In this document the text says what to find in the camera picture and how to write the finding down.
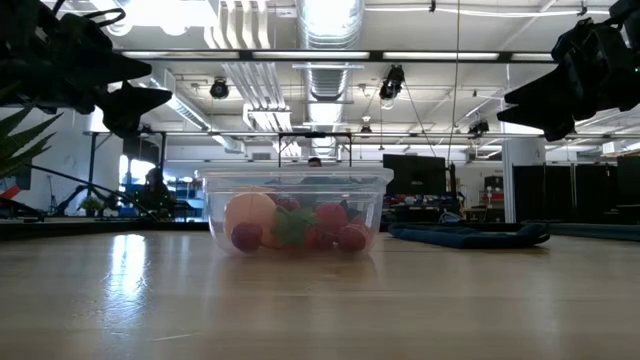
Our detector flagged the dark blue folded cloth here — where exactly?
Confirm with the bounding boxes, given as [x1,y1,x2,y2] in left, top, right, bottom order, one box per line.
[388,221,552,250]

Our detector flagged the thin hanging cable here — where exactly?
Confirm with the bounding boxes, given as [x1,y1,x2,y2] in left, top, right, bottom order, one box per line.
[451,0,462,151]

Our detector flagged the clear plastic tupperware container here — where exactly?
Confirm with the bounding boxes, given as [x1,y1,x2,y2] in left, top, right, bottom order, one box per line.
[196,166,395,259]

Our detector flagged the black hanging ceiling camera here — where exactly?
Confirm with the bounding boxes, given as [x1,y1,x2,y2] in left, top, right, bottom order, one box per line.
[467,118,491,139]
[208,78,231,100]
[378,64,406,101]

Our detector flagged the white square pillar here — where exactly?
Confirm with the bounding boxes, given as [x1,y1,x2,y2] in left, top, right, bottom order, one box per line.
[501,134,547,224]

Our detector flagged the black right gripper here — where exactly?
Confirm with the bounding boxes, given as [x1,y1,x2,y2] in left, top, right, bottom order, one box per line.
[497,18,624,142]

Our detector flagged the orange pink peach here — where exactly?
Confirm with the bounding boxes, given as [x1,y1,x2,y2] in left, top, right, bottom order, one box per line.
[223,192,278,250]

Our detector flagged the black monitor screen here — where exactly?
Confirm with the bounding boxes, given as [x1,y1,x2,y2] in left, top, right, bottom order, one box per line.
[382,153,448,204]

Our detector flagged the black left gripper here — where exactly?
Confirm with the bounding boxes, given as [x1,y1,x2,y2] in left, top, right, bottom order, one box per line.
[22,12,173,139]

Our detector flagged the black partition panels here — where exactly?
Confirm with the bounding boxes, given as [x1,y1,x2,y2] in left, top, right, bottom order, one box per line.
[512,163,619,224]

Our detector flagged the green potted succulent plant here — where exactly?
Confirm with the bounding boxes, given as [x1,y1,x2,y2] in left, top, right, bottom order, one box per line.
[0,82,64,179]

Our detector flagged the dark wall panel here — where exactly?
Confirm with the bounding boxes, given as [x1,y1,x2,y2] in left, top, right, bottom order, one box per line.
[615,155,640,224]

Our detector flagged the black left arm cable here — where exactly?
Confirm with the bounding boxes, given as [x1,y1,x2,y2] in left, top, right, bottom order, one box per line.
[49,0,127,30]

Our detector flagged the small leafy green plant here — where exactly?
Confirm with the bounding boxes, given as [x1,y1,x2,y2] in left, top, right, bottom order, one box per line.
[79,196,107,215]

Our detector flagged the black overhead crossbeam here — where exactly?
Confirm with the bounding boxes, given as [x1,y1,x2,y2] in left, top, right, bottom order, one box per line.
[114,48,559,65]

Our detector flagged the silver ceiling air duct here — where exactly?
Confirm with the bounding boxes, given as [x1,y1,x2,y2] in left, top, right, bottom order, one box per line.
[294,0,367,157]

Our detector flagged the red cherry with stem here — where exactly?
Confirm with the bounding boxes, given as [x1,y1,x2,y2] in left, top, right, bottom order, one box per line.
[336,223,372,253]
[230,221,264,253]

